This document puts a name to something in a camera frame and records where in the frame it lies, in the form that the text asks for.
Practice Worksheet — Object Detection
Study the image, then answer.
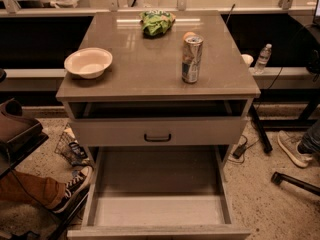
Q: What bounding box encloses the grey drawer cabinet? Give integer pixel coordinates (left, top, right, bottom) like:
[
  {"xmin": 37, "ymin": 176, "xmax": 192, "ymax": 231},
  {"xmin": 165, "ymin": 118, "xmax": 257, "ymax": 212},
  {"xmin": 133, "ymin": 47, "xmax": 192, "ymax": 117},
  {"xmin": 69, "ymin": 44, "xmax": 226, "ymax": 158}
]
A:
[{"xmin": 57, "ymin": 11, "xmax": 260, "ymax": 159}]

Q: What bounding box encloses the open bottom drawer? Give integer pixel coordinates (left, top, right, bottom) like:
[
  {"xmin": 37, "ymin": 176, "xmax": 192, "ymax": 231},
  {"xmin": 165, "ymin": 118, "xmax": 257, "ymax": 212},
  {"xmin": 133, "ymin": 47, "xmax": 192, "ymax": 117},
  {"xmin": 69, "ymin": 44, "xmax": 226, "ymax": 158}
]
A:
[{"xmin": 68, "ymin": 146, "xmax": 250, "ymax": 240}]

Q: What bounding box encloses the silver blue drink can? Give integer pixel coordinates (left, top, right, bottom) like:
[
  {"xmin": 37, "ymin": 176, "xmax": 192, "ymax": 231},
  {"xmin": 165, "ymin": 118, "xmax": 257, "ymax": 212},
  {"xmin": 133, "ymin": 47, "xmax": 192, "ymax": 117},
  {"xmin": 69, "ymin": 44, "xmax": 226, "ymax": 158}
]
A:
[{"xmin": 182, "ymin": 34, "xmax": 204, "ymax": 84}]

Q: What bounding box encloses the orange fruit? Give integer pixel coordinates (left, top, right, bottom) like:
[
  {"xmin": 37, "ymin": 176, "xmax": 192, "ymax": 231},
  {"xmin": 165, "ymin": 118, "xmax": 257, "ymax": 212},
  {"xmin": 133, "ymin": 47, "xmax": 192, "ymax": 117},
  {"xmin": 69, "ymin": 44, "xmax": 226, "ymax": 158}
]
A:
[{"xmin": 183, "ymin": 32, "xmax": 195, "ymax": 40}]

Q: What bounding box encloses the white bowl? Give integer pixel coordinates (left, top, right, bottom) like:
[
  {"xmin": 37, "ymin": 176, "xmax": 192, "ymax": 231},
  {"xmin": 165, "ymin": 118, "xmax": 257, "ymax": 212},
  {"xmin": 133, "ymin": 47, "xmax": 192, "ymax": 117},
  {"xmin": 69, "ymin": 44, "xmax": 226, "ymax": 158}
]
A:
[{"xmin": 64, "ymin": 48, "xmax": 113, "ymax": 79}]

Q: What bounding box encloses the black power adapter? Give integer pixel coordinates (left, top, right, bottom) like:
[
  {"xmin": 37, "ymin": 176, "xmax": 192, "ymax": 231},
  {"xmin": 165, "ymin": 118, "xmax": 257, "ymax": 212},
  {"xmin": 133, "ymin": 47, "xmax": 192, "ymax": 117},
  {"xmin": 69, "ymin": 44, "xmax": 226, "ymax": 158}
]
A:
[{"xmin": 232, "ymin": 144, "xmax": 246, "ymax": 159}]

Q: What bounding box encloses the green chip bag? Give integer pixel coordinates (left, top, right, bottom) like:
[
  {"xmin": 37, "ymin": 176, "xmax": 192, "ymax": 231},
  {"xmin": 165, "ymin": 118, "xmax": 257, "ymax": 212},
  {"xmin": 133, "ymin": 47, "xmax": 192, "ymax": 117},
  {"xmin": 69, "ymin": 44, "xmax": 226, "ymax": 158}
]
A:
[{"xmin": 140, "ymin": 10, "xmax": 176, "ymax": 37}]

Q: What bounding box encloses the black white sneaker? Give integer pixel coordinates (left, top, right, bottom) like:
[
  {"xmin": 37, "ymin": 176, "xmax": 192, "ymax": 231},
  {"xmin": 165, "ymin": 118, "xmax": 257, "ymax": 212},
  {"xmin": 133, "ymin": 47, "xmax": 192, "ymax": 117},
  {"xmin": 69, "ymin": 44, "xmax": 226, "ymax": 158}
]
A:
[{"xmin": 52, "ymin": 166, "xmax": 93, "ymax": 214}]

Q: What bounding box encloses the white paper cup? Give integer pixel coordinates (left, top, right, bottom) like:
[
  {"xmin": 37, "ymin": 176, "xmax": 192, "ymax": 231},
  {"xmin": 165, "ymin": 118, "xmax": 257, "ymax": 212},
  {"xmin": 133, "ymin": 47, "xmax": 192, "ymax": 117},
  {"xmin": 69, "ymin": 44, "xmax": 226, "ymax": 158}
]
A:
[{"xmin": 242, "ymin": 54, "xmax": 253, "ymax": 67}]

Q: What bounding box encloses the black table leg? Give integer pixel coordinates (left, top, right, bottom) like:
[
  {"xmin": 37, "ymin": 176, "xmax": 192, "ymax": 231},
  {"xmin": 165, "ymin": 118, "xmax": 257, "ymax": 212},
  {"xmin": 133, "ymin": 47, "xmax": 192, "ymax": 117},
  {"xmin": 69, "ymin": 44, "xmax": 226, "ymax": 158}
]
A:
[{"xmin": 249, "ymin": 105, "xmax": 273, "ymax": 154}]

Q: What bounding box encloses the clear plastic water bottle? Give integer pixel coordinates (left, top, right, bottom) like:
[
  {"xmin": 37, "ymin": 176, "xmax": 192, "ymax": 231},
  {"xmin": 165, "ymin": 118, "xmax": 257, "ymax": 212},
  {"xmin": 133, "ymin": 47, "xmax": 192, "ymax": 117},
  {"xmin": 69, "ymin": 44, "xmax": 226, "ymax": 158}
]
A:
[{"xmin": 254, "ymin": 44, "xmax": 272, "ymax": 74}]

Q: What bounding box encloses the grey sneaker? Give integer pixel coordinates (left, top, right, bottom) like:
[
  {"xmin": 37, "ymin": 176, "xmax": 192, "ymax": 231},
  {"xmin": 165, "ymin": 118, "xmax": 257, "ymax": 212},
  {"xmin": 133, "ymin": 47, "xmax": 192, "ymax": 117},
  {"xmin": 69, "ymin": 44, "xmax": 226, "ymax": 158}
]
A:
[{"xmin": 277, "ymin": 131, "xmax": 313, "ymax": 168}]

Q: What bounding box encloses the black chair leg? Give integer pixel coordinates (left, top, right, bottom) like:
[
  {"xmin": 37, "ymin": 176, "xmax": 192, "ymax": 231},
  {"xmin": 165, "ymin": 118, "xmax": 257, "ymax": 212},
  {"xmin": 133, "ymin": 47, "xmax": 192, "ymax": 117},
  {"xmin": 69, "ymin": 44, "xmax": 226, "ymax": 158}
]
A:
[{"xmin": 271, "ymin": 172, "xmax": 320, "ymax": 196}]

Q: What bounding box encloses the brown chair seat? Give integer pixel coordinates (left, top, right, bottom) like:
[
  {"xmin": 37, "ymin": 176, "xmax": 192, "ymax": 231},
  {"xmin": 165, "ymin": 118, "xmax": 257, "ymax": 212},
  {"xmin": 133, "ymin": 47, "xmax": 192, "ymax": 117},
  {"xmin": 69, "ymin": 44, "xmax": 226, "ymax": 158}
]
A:
[{"xmin": 0, "ymin": 99, "xmax": 48, "ymax": 177}]

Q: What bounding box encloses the blue jeans leg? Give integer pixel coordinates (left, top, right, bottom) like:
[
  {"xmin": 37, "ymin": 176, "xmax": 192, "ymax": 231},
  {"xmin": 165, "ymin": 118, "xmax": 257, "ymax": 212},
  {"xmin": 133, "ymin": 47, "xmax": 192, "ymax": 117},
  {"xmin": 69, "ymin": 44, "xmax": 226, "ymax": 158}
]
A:
[{"xmin": 298, "ymin": 119, "xmax": 320, "ymax": 154}]

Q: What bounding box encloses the orange trouser leg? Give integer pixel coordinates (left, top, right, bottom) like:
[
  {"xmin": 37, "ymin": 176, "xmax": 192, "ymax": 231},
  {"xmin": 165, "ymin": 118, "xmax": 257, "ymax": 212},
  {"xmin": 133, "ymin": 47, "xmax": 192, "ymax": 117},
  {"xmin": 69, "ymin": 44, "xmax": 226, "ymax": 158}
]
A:
[{"xmin": 0, "ymin": 170, "xmax": 66, "ymax": 209}]

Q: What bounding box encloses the middle drawer with black handle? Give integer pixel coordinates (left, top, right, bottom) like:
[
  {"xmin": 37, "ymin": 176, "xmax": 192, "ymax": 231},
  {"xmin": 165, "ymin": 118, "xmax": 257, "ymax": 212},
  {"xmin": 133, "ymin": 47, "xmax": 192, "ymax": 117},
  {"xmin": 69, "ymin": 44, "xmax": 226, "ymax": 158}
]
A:
[{"xmin": 70, "ymin": 117, "xmax": 247, "ymax": 146}]

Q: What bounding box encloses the wire basket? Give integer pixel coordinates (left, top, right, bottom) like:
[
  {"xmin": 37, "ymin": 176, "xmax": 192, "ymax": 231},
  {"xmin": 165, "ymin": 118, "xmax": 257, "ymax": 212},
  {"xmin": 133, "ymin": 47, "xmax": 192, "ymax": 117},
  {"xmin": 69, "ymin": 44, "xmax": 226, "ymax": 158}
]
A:
[{"xmin": 54, "ymin": 124, "xmax": 89, "ymax": 167}]

